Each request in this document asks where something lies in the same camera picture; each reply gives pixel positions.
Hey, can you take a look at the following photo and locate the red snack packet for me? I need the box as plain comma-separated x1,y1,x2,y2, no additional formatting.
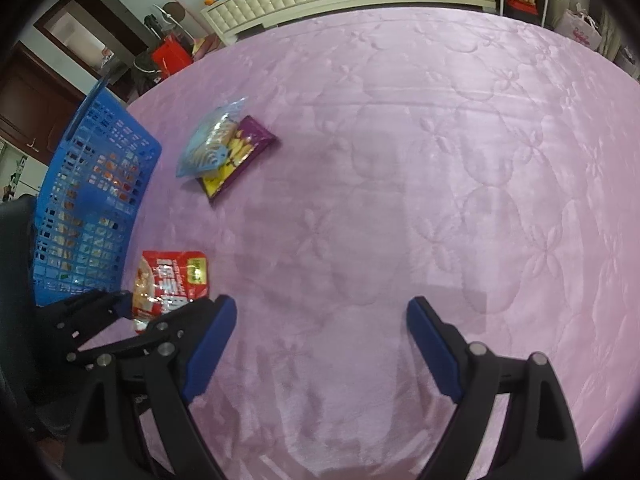
132,250,209,333

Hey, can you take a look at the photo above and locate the light blue clear snack packet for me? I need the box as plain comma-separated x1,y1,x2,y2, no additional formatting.
176,98,246,178

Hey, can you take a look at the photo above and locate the blue plastic basket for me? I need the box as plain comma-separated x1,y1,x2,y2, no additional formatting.
32,79,162,307

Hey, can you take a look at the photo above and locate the purple yellow snack packet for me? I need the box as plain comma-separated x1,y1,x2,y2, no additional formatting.
200,116,278,200

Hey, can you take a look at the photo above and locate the pink tablecloth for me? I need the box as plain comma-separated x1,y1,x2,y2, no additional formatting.
122,8,639,479

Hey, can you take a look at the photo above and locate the black bag on floor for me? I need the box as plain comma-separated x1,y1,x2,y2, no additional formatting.
131,51,163,96

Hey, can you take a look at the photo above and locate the red shopping bag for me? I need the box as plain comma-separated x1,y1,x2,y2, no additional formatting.
151,35,193,79

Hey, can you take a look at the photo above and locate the pink white tote bag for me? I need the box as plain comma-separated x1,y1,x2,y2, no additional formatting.
554,9,602,51

